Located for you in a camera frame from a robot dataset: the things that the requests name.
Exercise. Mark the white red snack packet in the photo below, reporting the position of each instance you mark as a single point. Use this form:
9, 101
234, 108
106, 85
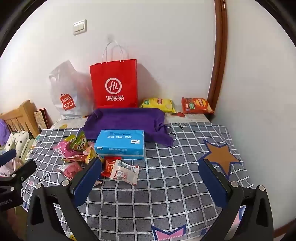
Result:
124, 173

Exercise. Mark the pink cartoon snack packet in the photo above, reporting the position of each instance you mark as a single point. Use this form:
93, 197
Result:
66, 150

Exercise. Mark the purple towel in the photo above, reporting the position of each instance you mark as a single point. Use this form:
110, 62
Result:
129, 120

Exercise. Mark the green snack packet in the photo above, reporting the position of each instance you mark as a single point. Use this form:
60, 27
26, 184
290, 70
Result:
78, 141

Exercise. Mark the white plastic shopping bag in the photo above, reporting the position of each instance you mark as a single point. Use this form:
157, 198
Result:
69, 88

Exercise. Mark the yellow snack packet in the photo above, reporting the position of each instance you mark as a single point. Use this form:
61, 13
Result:
89, 154

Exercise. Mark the purple plush cloth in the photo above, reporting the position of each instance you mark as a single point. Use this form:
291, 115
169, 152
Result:
3, 129

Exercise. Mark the red paper bag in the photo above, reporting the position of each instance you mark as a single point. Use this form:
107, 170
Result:
114, 78

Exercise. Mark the pale pink snack packet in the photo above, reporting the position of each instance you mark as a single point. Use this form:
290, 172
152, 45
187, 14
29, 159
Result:
97, 182

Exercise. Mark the yellow chips bag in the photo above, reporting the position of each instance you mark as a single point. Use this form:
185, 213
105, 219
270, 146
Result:
157, 104

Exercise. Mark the wooden headboard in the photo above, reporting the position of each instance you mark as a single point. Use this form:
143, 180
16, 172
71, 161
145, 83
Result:
25, 111

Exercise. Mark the grey checked cloth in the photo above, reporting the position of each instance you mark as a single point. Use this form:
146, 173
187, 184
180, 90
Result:
161, 185

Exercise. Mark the brown wooden door frame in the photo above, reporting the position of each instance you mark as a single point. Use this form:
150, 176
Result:
218, 58

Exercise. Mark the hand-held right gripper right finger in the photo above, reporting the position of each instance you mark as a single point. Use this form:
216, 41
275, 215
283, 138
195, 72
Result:
211, 185

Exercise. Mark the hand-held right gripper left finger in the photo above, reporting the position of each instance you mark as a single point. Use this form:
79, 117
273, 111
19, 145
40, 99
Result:
89, 178

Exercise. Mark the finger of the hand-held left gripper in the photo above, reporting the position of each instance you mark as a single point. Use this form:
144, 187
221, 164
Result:
24, 170
8, 157

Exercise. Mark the orange chips bag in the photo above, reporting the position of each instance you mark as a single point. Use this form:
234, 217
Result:
196, 105

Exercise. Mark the white wall light switch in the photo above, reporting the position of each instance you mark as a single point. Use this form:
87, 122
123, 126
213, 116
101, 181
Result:
79, 26

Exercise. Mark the small red snack packet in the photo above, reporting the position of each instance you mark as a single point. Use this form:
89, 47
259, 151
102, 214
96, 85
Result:
108, 165

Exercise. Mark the brown patterned book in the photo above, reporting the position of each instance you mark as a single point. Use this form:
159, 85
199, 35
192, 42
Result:
41, 120

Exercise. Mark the blue tissue pack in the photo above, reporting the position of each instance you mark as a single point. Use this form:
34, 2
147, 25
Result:
120, 143

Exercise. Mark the white polka dot cloth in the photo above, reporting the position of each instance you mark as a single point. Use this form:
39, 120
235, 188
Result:
16, 141

